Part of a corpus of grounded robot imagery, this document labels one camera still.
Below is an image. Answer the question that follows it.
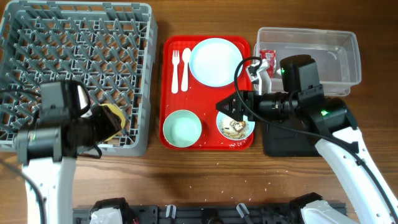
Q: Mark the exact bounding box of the yellow plastic cup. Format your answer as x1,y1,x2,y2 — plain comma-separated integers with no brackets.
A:
101,103,126,142

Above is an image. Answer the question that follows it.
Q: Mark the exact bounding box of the food scraps and rice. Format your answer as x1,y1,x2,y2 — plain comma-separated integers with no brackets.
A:
220,120,247,139

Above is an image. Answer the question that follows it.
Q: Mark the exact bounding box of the blue bowl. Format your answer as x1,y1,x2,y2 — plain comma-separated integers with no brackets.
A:
216,112,255,141

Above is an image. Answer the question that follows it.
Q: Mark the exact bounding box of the red ketchup sachet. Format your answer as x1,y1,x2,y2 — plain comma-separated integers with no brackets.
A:
259,49,276,78

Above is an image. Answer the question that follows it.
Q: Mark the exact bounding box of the white plastic spoon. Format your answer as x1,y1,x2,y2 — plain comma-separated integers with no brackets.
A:
181,48,192,92

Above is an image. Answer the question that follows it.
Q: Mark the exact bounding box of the white plastic fork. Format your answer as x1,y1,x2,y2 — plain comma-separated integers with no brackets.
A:
171,50,180,94

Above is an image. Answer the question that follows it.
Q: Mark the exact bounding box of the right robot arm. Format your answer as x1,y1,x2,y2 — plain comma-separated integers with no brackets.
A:
216,55,397,223

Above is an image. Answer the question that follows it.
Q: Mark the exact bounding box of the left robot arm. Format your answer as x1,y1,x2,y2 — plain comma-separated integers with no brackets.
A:
14,80,123,223

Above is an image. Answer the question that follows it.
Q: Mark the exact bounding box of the black waste tray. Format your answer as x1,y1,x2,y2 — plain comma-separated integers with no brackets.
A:
262,98,349,157

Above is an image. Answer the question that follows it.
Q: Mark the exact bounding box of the grey dishwasher rack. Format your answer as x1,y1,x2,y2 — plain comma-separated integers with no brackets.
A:
1,1,158,156

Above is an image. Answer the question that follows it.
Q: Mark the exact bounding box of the light blue plate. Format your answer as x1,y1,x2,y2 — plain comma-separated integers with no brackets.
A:
188,38,243,88

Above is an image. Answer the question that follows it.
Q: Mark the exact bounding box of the red plastic tray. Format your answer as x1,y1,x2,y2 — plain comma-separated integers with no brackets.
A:
159,35,254,151

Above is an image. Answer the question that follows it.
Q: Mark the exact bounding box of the green bowl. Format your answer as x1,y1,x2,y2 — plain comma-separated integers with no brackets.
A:
162,110,202,148

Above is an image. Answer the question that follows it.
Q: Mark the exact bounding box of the clear plastic bin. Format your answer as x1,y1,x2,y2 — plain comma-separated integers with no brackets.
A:
253,27,361,96

